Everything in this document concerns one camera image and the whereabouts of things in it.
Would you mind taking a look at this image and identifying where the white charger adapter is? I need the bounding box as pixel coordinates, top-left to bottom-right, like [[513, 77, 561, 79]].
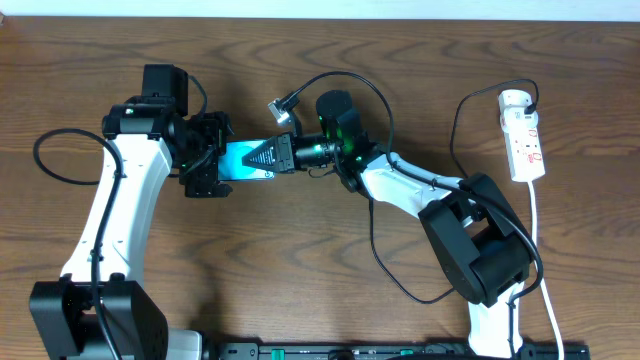
[[500, 106, 539, 134]]

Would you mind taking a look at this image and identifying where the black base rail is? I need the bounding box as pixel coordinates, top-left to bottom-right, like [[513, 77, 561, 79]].
[[214, 341, 590, 360]]

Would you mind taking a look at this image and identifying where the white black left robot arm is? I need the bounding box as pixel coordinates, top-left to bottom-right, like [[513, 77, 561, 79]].
[[29, 64, 232, 359]]

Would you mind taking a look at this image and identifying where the white power strip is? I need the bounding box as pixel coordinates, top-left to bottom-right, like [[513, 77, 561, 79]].
[[498, 89, 545, 183]]

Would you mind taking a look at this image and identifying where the blue Galaxy smartphone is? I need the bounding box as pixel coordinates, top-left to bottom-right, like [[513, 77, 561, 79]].
[[218, 139, 275, 182]]

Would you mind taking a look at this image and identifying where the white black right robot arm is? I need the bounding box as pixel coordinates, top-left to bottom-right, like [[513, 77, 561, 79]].
[[242, 90, 534, 358]]

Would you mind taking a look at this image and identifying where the black charger cable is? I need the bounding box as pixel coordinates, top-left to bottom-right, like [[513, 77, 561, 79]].
[[368, 78, 540, 305]]

